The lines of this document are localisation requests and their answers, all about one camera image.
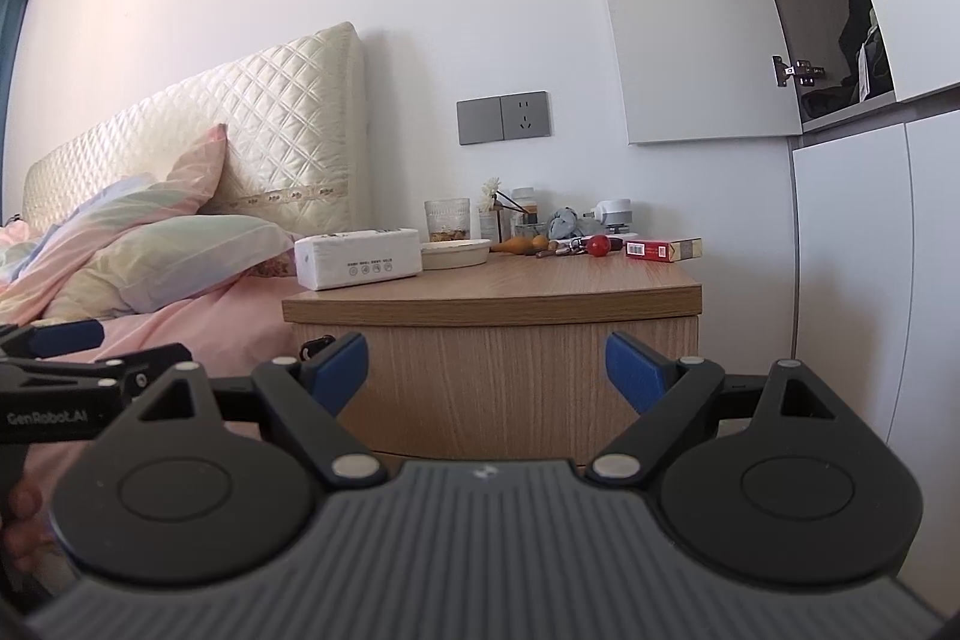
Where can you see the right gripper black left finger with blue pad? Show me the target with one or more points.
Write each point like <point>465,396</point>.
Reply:
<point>208,478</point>

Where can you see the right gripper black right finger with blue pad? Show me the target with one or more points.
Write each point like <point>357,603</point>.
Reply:
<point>771,479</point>

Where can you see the person's hand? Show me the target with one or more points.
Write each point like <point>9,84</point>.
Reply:
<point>26,537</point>

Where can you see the pink striped pillow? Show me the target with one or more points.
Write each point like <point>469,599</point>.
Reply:
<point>191,184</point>

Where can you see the pastel front pillow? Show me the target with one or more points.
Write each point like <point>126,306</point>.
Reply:
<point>160,263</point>

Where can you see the pink bed sheet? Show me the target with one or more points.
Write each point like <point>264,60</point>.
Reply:
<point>229,329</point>

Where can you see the red cigarette box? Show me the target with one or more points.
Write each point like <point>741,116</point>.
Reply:
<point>663,251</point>

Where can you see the white tissue pack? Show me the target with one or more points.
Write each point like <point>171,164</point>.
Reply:
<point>347,259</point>

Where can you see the red ball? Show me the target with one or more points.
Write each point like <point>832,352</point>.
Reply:
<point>598,246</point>

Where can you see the wooden nightstand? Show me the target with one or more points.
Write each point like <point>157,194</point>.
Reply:
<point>503,360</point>

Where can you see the white plug adapter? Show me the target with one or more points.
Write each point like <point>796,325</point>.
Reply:
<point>615,215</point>

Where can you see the grey plush toy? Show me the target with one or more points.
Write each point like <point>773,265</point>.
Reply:
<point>564,225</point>

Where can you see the cream shallow dish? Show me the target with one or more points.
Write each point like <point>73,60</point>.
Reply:
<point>436,256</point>

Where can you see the orange gourd ornament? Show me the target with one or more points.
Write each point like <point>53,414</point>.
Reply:
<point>523,245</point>

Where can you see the clear glass cup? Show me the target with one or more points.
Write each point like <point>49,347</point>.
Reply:
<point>448,220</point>

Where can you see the cream quilted headboard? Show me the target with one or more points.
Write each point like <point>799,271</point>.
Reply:
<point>296,120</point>

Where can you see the reed diffuser bottle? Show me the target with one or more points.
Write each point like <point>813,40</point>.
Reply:
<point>505,213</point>

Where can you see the metal door hinge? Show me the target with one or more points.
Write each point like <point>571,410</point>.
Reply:
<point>802,72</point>

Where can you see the dark clothes in wardrobe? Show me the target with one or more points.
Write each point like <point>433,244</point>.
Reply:
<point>862,46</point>

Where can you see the white wardrobe door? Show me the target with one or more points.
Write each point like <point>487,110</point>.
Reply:
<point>699,70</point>

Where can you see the grey wall socket panel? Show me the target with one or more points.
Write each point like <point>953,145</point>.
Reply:
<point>503,118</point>

